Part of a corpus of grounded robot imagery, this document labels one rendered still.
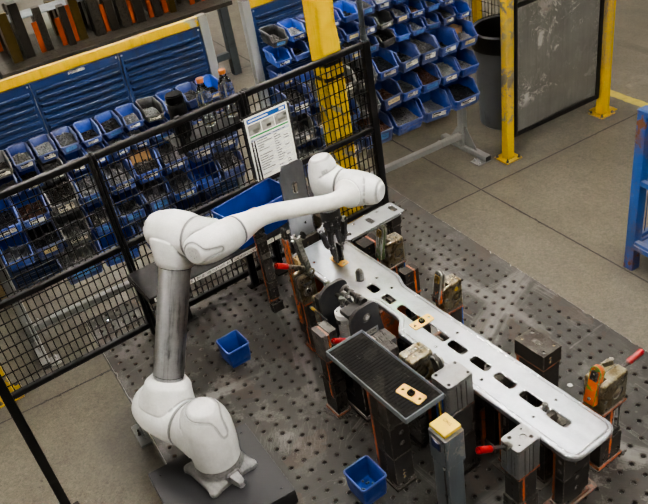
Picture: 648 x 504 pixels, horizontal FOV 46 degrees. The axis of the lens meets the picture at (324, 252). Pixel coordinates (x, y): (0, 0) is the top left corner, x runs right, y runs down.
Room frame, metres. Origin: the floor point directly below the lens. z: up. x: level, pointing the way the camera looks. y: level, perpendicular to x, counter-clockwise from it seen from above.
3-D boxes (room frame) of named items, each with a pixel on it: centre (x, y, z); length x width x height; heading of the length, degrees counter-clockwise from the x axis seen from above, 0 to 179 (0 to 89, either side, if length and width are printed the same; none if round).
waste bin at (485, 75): (5.19, -1.55, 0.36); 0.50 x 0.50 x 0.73
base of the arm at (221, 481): (1.69, 0.45, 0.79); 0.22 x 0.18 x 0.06; 37
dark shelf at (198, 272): (2.64, 0.34, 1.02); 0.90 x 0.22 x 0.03; 119
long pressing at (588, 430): (1.94, -0.30, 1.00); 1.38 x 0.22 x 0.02; 29
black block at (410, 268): (2.27, -0.30, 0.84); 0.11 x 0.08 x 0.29; 119
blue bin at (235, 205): (2.69, 0.25, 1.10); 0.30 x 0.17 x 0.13; 127
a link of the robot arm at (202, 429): (1.72, 0.47, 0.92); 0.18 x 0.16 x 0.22; 49
